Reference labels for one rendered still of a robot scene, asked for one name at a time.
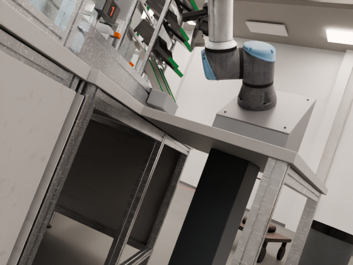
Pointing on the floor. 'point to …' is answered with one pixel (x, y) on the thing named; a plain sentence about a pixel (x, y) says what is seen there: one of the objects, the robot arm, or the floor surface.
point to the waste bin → (326, 246)
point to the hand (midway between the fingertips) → (190, 47)
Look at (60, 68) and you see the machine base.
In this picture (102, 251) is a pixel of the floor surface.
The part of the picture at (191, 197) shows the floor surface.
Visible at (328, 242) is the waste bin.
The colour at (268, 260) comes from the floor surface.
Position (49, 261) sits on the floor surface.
